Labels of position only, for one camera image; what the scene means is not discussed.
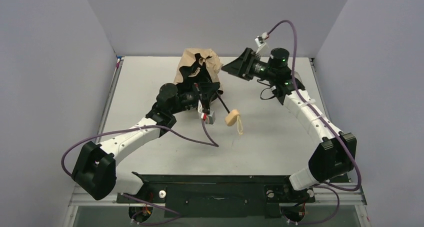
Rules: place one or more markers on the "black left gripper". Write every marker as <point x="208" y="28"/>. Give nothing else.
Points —
<point x="201" y="95"/>

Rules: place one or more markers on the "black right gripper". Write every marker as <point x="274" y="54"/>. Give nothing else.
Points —
<point x="247" y="64"/>

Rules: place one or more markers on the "beige umbrella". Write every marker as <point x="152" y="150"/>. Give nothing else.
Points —
<point x="203" y="65"/>

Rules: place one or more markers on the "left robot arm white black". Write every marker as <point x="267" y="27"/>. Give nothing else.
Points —
<point x="95" y="169"/>

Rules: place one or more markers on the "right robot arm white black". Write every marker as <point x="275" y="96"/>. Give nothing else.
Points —
<point x="335" y="151"/>

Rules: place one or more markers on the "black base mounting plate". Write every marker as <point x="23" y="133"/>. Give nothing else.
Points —
<point x="222" y="196"/>

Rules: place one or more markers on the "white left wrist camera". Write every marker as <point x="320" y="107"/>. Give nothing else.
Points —
<point x="206" y="114"/>

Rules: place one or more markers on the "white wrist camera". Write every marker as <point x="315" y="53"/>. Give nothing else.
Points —
<point x="262" y="46"/>
<point x="206" y="114"/>

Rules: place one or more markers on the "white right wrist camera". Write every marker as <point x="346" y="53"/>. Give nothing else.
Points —
<point x="262" y="46"/>

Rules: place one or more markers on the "aluminium front rail frame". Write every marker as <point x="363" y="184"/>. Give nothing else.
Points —
<point x="335" y="206"/>

